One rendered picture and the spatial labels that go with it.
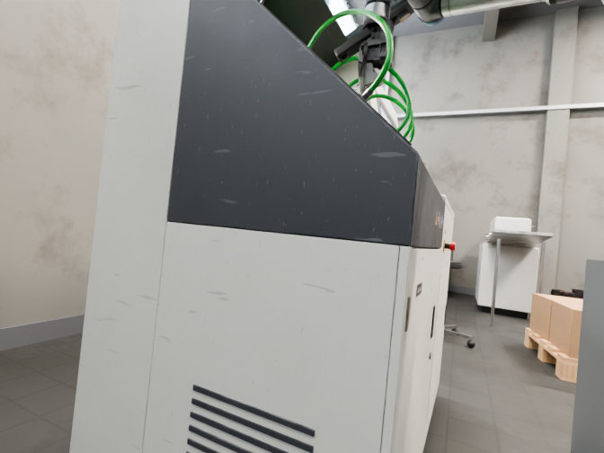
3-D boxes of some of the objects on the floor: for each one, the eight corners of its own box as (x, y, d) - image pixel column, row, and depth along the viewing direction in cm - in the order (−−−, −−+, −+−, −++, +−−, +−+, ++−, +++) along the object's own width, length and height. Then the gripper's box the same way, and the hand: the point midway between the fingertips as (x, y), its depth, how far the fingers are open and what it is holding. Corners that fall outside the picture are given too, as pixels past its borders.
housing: (131, 547, 83) (196, -63, 85) (63, 496, 95) (121, -33, 98) (335, 368, 208) (359, 123, 211) (294, 356, 221) (317, 125, 223)
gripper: (389, 12, 94) (382, 89, 93) (395, 31, 102) (388, 102, 101) (359, 18, 97) (351, 92, 97) (368, 35, 106) (360, 103, 105)
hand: (361, 93), depth 101 cm, fingers closed
